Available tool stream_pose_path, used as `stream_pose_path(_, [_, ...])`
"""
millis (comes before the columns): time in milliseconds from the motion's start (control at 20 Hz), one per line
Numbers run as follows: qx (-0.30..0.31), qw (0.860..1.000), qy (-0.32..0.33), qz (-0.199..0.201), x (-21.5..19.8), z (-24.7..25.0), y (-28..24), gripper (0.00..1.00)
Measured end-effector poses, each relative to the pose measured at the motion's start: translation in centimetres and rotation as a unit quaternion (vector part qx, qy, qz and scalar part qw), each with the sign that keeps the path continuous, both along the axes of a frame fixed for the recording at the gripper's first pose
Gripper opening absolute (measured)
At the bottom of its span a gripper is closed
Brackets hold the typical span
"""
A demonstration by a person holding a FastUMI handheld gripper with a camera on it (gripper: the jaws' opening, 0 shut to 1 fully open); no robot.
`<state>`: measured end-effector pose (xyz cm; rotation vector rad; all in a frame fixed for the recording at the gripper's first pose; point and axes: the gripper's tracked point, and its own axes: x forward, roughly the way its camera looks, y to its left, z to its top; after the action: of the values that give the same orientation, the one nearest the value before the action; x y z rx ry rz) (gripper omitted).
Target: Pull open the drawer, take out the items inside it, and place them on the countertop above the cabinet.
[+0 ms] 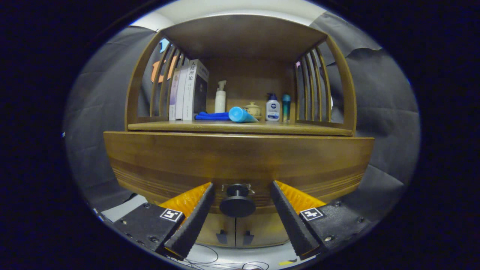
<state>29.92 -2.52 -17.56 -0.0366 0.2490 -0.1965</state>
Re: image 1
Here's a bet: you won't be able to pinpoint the brown wooden cabinet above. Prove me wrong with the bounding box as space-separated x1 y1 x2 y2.
103 14 375 249

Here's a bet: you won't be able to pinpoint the thin pink book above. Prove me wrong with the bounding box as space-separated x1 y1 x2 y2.
169 68 180 121

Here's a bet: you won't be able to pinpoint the blue folded cloth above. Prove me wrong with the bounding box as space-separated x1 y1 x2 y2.
195 111 230 121

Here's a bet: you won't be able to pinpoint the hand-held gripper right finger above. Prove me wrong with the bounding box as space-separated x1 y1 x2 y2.
270 180 372 261

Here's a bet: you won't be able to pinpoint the white lotion bottle blue cap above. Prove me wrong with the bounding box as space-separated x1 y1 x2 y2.
265 93 281 122

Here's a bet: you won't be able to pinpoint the wooden countertop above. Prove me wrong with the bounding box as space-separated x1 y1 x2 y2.
127 120 354 137

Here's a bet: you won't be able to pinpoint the thick white and dark book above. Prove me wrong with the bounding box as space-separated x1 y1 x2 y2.
183 59 210 121

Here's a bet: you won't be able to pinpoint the brown wooden drawer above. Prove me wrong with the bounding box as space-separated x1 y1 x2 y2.
103 131 375 218

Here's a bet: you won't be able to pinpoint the black floor cables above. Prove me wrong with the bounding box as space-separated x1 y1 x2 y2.
169 244 270 270

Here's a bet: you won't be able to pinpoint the wooden cabinet door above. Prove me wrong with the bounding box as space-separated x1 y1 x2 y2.
197 214 236 248
235 216 289 248

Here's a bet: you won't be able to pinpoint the thin white book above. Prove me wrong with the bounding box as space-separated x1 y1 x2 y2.
175 66 188 120

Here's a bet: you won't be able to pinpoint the blue squeeze tube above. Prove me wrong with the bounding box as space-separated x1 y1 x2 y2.
228 106 259 123

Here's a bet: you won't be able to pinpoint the black drawer knob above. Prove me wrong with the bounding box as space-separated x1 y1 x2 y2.
219 184 257 218

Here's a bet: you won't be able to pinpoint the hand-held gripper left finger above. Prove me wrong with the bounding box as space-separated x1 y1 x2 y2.
112 182 216 261

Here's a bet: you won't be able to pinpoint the white pump bottle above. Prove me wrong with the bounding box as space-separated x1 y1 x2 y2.
214 80 227 113

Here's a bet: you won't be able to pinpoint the beige lidded teacup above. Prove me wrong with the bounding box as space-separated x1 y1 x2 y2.
242 102 261 117

